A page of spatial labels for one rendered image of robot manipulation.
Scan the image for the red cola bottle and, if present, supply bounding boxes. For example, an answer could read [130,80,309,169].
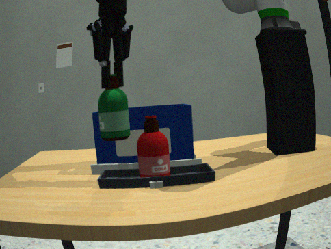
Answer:
[137,116,170,177]

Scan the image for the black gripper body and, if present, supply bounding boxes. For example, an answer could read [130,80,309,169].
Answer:
[98,0,127,34]

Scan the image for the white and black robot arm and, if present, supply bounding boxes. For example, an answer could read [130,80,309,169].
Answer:
[222,0,306,35]

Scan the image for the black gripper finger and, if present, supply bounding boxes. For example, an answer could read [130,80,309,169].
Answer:
[112,21,133,87]
[90,20,115,88]

